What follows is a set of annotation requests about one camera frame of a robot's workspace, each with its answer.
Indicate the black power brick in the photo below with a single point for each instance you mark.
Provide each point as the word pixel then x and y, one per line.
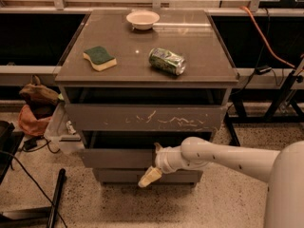
pixel 260 70

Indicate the grey top drawer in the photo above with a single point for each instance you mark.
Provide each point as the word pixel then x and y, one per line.
pixel 163 118

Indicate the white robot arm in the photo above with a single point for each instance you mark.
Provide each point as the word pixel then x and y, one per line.
pixel 283 171

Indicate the grey drawer cabinet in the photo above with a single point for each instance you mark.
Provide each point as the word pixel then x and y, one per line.
pixel 207 80

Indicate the green soda can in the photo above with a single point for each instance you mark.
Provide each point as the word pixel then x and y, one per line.
pixel 167 61

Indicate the black metal table frame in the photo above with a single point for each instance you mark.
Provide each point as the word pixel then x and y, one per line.
pixel 284 97

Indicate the black stand leg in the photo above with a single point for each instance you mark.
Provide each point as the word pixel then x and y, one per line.
pixel 53 214

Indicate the orange cloth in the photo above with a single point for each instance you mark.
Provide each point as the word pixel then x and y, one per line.
pixel 29 124

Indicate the white bowl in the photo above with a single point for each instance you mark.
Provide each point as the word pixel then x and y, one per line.
pixel 142 19

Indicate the black power adapter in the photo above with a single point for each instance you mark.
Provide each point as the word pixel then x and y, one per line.
pixel 29 144

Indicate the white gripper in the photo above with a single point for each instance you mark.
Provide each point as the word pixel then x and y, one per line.
pixel 161 161

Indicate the grey bottom drawer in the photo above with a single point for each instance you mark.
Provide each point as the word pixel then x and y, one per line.
pixel 134 175

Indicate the clear plastic bag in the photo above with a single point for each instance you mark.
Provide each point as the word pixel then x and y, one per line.
pixel 61 132

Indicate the green yellow sponge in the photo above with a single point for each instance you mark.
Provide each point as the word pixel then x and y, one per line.
pixel 99 58

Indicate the grey drawer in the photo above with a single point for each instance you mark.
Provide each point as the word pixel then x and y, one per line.
pixel 134 175
pixel 163 118
pixel 129 150

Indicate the brown cloth bag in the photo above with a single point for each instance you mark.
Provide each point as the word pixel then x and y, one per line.
pixel 35 93

